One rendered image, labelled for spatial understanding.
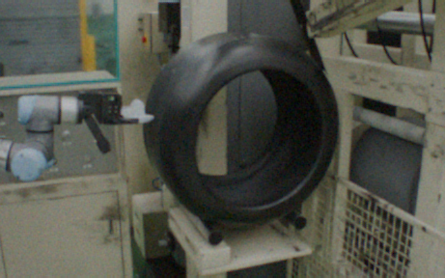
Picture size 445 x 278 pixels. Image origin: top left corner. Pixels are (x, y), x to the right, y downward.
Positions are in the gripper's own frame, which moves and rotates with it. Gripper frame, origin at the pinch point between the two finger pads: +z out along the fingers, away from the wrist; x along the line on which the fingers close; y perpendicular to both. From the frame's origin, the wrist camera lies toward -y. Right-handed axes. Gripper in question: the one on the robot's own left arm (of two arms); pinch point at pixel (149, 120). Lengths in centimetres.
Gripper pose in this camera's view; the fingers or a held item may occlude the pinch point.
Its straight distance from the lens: 140.2
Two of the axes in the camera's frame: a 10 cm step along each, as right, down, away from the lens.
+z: 9.3, 0.0, 3.7
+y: 0.9, -9.7, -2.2
